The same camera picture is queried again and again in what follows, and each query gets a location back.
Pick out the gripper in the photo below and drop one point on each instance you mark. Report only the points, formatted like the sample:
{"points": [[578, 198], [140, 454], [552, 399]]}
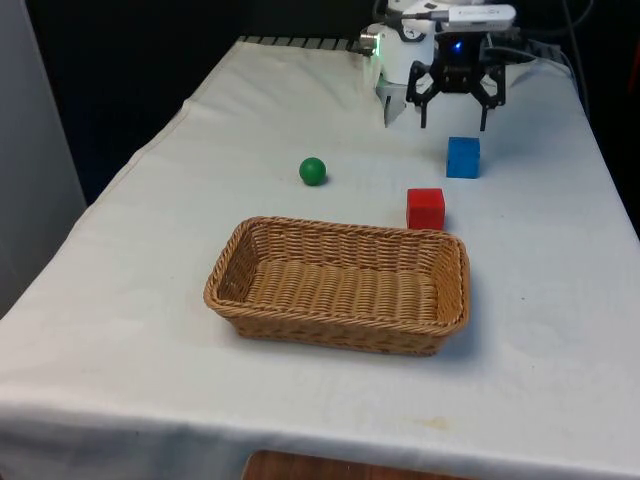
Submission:
{"points": [[457, 70]]}

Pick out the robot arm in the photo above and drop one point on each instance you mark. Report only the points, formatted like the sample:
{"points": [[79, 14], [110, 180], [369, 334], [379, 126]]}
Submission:
{"points": [[407, 55]]}

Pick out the wicker basket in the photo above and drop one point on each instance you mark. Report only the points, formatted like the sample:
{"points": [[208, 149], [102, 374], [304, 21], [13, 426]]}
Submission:
{"points": [[340, 290]]}

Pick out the blue cube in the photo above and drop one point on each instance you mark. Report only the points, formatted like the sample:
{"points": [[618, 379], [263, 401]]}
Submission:
{"points": [[463, 159]]}

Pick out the red cube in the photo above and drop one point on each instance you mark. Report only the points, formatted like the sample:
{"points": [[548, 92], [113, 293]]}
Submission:
{"points": [[425, 210]]}

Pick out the green ball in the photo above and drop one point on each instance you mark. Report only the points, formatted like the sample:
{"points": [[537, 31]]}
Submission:
{"points": [[312, 171]]}

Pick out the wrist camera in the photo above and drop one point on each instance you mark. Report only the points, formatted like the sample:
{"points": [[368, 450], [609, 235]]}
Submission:
{"points": [[480, 14]]}

